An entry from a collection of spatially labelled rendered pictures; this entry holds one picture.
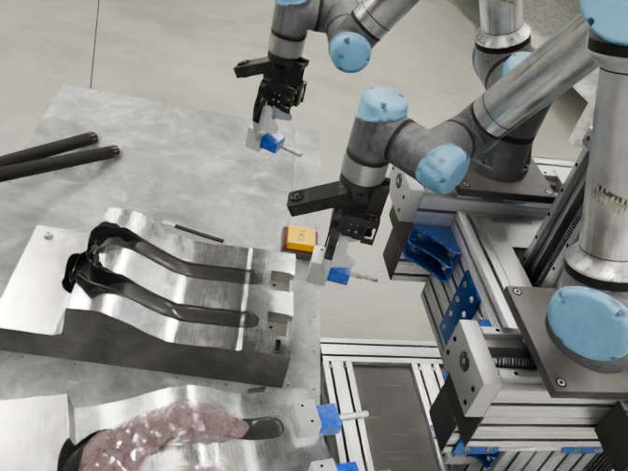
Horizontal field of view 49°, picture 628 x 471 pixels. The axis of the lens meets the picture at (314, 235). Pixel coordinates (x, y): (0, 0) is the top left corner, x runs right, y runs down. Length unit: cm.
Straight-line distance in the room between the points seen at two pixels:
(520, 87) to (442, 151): 15
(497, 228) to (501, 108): 49
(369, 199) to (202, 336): 37
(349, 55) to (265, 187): 49
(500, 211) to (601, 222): 66
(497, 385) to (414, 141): 40
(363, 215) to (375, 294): 149
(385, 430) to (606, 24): 141
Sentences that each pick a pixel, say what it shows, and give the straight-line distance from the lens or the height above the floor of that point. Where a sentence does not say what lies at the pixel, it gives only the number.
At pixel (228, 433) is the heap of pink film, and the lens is 107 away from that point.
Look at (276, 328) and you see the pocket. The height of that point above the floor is 86.
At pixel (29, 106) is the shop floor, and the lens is 339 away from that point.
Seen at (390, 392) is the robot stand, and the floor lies 21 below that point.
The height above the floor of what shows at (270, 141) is 94.
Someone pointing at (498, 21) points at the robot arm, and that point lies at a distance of 150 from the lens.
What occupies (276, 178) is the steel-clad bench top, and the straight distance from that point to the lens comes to 170.
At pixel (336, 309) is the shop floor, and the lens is 254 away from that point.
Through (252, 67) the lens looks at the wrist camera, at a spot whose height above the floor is 110.
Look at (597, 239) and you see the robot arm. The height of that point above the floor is 131.
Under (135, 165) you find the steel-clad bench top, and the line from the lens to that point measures 167.
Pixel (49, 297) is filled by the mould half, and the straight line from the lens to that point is 128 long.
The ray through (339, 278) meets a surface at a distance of 127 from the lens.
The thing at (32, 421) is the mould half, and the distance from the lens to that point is 106.
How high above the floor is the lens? 179
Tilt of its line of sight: 39 degrees down
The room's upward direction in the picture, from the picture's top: 15 degrees clockwise
